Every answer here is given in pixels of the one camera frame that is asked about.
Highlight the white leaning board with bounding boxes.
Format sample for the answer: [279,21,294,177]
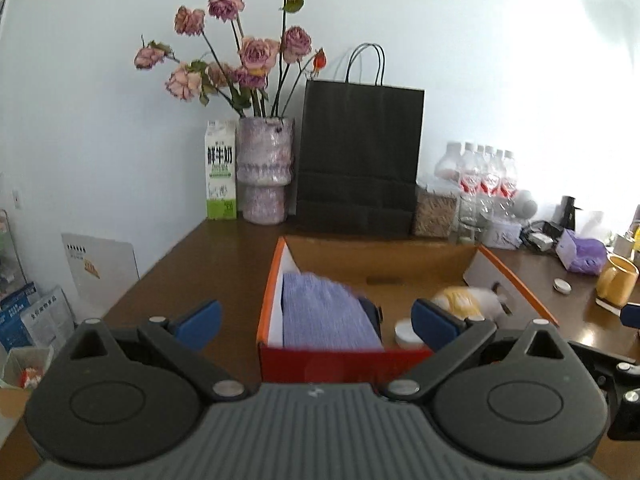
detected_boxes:
[61,232,141,306]

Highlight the yellow mug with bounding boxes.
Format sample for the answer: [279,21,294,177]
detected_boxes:
[595,254,640,308]

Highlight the pack of water bottles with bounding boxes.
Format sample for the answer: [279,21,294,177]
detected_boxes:
[435,141,519,211]

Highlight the red orange cardboard box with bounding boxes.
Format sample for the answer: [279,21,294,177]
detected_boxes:
[256,236,560,386]

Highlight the white plastic cup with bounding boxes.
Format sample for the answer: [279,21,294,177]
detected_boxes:
[394,319,426,348]

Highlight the white green milk carton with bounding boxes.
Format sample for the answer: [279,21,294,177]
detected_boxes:
[204,120,238,221]

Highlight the black pump bottle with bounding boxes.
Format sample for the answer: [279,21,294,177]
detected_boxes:
[559,195,583,231]

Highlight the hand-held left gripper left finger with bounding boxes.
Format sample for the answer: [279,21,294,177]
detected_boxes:
[60,300,251,403]

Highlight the white power adapters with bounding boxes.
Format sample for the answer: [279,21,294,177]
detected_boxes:
[520,220,563,256]

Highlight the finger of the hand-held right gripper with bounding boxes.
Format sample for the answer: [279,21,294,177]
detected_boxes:
[567,340,640,403]
[619,302,640,332]

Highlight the wire storage rack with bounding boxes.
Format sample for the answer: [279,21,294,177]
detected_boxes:
[0,210,26,301]

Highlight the purple tissue pack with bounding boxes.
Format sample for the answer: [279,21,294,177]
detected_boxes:
[556,229,608,276]

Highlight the purple knit cloth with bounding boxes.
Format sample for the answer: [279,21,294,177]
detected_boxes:
[282,272,386,351]

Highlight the purple textured vase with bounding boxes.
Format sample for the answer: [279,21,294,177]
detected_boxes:
[235,116,296,225]

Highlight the small open cardboard box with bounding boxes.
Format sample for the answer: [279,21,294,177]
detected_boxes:
[0,345,55,392]

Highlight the white printed pack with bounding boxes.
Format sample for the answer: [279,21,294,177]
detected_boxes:
[20,285,76,347]

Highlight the black paper bag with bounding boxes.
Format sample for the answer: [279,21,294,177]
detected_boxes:
[296,43,426,236]

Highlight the dried pink rose bouquet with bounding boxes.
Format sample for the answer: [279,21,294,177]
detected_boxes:
[134,0,328,120]

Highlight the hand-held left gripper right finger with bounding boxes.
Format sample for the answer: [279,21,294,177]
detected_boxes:
[381,298,573,403]

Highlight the white round device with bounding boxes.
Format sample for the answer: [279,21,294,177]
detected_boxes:
[510,189,539,220]

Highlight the clear jar of grains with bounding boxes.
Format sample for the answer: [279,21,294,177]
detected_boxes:
[413,182,460,238]

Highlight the yellow white plush toy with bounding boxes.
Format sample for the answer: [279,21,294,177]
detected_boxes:
[432,282,513,321]

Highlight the clear drinking glass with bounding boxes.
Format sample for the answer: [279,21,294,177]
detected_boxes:
[457,194,493,246]

